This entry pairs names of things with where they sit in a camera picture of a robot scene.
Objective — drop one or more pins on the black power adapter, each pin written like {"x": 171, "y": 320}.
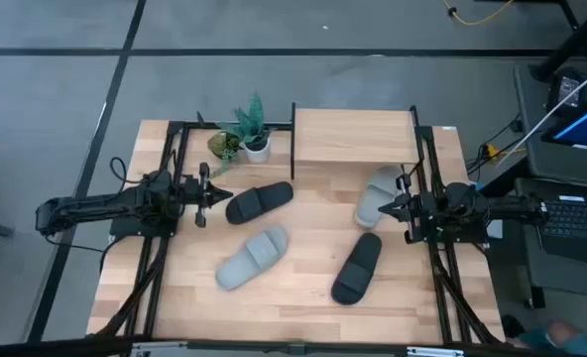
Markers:
{"x": 567, "y": 89}

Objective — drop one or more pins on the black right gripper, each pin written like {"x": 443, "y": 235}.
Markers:
{"x": 420, "y": 210}

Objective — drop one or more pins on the wooden shelf with black posts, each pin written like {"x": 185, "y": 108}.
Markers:
{"x": 353, "y": 134}

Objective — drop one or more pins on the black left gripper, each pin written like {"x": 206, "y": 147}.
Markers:
{"x": 203, "y": 198}

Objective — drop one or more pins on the black laptop keyboard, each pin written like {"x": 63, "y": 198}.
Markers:
{"x": 576, "y": 223}

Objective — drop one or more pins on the person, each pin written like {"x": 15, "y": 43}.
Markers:
{"x": 561, "y": 339}

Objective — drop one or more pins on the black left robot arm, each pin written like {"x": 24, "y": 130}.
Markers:
{"x": 100, "y": 203}

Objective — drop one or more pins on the black front crossbar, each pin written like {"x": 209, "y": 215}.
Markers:
{"x": 273, "y": 348}

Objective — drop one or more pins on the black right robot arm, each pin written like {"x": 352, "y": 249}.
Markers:
{"x": 472, "y": 203}

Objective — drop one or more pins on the snake plant in white pot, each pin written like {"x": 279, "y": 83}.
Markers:
{"x": 254, "y": 134}

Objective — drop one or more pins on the black aluminium frame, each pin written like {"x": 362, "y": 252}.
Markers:
{"x": 153, "y": 297}
{"x": 439, "y": 307}

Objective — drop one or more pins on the grey slide sandal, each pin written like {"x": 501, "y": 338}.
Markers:
{"x": 251, "y": 258}
{"x": 375, "y": 196}

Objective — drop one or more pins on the trailing succulent plant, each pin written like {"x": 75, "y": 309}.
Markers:
{"x": 224, "y": 144}

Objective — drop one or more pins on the black desk leg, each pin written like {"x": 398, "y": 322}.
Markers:
{"x": 571, "y": 42}

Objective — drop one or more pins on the black slide sandal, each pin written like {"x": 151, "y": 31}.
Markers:
{"x": 259, "y": 202}
{"x": 357, "y": 270}

